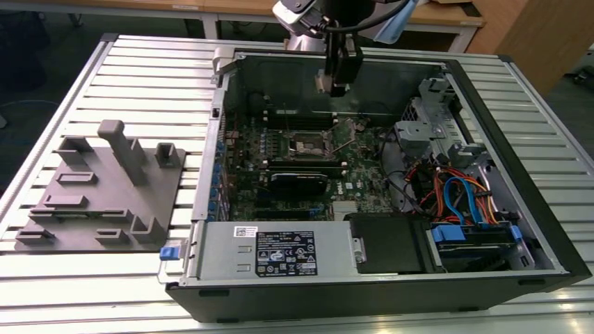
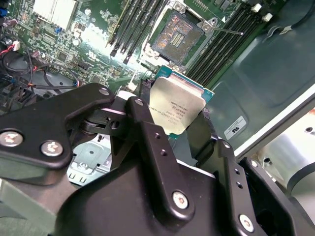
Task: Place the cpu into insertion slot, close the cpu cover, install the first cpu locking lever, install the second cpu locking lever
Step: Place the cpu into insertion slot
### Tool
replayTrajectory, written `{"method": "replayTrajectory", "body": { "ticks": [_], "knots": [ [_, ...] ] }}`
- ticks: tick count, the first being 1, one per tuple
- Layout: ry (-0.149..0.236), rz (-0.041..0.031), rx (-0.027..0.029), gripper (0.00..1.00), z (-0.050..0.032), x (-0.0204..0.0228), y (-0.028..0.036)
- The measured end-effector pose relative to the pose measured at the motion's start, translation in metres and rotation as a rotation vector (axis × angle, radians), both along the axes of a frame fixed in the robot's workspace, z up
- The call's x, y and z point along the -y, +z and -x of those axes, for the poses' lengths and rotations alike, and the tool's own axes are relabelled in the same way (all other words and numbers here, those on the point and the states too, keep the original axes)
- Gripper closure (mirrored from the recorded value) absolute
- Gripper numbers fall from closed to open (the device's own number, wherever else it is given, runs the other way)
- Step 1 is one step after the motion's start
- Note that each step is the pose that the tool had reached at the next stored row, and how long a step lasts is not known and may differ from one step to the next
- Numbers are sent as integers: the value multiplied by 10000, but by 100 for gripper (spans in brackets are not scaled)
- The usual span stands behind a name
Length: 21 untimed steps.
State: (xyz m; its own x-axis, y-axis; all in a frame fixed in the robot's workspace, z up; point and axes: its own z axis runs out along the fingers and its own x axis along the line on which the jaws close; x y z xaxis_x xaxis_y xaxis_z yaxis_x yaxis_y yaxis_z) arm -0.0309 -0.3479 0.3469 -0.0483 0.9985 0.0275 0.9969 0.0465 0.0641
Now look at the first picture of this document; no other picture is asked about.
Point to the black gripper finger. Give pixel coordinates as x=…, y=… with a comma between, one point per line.
x=339, y=90

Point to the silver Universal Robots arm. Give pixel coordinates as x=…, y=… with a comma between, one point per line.
x=296, y=43

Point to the CPU socket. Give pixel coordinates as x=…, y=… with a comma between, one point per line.
x=305, y=144

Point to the silver metal drive cage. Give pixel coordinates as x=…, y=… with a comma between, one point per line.
x=434, y=115

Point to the wooden desk white legs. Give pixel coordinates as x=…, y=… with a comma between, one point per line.
x=139, y=4
x=440, y=19

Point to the green motherboard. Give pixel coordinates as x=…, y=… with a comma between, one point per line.
x=366, y=174

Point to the black graphics card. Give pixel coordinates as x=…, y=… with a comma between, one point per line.
x=296, y=184

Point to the small silver heatsink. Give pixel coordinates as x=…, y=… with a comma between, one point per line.
x=345, y=206

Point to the brown wooden cabinet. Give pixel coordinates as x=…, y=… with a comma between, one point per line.
x=534, y=35

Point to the black drive bay box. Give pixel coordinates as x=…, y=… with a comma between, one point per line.
x=390, y=243

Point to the hard disk in blue carrier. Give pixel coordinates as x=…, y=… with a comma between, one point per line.
x=444, y=234

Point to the dark wheeled equipment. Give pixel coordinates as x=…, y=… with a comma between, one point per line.
x=584, y=74

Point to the silver power supply unit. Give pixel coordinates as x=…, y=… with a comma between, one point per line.
x=217, y=250

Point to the grey parts rack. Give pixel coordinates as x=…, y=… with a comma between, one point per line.
x=107, y=181

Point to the blue case latch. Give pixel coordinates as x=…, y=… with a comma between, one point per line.
x=168, y=253

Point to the black open PC case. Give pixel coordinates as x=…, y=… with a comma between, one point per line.
x=418, y=302

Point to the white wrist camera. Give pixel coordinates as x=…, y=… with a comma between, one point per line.
x=292, y=14

